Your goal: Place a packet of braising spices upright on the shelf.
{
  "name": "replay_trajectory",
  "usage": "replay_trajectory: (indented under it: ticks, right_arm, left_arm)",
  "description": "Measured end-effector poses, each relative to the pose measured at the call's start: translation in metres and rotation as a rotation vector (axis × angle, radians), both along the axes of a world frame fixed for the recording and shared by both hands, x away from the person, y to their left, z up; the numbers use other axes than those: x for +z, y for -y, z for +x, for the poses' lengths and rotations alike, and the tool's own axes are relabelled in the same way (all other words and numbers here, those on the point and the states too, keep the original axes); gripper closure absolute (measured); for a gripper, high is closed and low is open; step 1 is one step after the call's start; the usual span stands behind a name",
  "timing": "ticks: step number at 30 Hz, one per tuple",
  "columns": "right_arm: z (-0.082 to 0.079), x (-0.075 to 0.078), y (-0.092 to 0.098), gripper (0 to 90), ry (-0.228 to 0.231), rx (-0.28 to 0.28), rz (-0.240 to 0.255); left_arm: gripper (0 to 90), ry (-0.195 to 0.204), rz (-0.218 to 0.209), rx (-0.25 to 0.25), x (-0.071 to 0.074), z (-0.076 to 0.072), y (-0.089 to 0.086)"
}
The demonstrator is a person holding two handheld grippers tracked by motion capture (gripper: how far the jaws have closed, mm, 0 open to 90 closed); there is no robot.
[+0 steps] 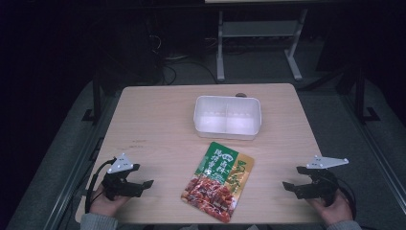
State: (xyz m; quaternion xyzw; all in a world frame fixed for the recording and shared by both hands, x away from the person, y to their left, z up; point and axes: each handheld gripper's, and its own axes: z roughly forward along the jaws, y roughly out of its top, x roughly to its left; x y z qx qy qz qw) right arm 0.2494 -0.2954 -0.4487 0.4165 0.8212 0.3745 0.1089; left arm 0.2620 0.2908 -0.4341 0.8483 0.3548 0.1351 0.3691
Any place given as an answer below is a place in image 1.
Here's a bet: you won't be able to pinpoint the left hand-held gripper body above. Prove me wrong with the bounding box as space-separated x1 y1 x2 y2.
101 152 145 201

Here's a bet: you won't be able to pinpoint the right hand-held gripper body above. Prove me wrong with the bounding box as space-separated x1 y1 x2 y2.
293 154 350 207

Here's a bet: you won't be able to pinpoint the person's left hand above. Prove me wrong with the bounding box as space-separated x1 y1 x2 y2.
89 184 132 219

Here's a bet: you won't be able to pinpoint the person's right hand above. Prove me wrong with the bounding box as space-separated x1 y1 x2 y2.
307 190 354 226

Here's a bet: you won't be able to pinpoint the green and red food packet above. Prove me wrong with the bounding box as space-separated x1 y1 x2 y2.
180 141 256 224

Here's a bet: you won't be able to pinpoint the black metal stand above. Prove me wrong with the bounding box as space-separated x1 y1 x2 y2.
81 72 103 125
352 65 381 125

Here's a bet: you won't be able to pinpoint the white plastic divided container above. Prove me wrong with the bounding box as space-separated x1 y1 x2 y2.
192 95 263 141

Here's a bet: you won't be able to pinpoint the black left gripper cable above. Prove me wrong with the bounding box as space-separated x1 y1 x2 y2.
83 157 118 215

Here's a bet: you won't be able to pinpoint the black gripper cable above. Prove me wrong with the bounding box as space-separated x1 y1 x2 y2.
83 157 118 215
335 176 358 222

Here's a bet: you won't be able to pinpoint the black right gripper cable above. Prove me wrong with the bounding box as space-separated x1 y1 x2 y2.
335 176 358 222

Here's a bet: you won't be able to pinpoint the grey metal rail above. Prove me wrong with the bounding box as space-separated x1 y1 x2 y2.
42 90 124 230
339 94 406 207

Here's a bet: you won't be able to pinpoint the black floor cables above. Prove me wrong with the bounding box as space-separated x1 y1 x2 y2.
161 55 219 86

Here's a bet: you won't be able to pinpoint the white metal table frame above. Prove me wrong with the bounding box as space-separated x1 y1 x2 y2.
215 9 309 82

